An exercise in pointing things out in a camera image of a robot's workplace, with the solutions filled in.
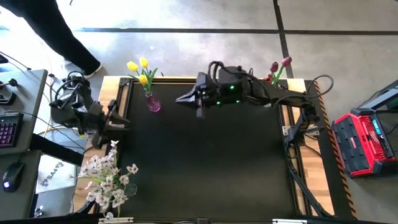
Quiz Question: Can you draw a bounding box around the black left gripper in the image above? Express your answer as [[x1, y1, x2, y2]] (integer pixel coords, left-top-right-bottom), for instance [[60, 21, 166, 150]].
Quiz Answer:
[[91, 100, 131, 149]]

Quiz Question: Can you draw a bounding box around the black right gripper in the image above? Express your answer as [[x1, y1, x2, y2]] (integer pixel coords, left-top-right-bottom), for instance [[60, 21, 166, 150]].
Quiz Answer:
[[176, 72, 223, 119]]

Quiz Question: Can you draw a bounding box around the yellow artificial tulip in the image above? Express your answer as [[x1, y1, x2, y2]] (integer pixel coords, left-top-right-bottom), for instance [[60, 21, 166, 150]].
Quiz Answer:
[[126, 60, 150, 94], [139, 56, 153, 94], [138, 73, 159, 94]]

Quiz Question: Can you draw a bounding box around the purple glass vase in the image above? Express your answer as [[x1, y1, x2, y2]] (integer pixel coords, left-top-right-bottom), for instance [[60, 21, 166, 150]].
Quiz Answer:
[[146, 91, 162, 113]]

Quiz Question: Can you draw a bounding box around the clear glass vase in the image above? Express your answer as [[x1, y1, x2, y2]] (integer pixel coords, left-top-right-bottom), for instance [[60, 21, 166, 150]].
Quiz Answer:
[[123, 182, 139, 198]]

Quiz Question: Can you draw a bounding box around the grey desk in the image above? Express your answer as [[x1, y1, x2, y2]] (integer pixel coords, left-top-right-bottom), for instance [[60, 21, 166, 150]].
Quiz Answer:
[[0, 149, 43, 220], [0, 68, 49, 156]]

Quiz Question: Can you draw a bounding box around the black keyboard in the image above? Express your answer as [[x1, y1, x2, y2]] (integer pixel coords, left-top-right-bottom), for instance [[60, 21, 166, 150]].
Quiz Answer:
[[0, 112, 24, 149]]

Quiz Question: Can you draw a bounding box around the black computer mouse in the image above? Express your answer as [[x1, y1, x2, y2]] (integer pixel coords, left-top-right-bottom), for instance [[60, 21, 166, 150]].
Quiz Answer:
[[2, 161, 25, 193]]

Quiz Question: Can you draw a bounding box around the person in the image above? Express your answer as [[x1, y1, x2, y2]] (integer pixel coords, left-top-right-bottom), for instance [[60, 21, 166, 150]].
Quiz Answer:
[[0, 0, 103, 78]]

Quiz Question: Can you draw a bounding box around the black orange hazard strip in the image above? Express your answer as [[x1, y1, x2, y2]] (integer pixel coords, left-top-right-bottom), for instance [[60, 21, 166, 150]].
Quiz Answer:
[[312, 80, 358, 220]]

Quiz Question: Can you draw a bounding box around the red tool case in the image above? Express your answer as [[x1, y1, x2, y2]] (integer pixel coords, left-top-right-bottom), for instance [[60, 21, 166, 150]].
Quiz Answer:
[[331, 107, 397, 178]]

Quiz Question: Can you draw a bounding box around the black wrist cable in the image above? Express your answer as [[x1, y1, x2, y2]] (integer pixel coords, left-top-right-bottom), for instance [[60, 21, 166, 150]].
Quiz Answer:
[[207, 60, 225, 82]]

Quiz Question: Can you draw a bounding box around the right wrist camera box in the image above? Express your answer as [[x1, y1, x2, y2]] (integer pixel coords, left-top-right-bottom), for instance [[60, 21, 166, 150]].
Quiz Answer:
[[217, 65, 248, 85]]

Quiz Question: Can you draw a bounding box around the silver aluminium bracket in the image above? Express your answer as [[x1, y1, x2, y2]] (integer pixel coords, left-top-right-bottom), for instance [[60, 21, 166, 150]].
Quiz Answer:
[[98, 217, 134, 224], [272, 218, 308, 224]]

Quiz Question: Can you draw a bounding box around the black cable loop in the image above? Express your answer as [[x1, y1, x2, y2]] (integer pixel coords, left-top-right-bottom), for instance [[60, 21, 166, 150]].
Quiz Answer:
[[306, 73, 335, 100]]

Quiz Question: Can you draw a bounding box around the black diagonal frame brace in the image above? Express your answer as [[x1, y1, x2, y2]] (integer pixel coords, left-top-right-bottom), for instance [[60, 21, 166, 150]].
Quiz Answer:
[[287, 161, 332, 218]]

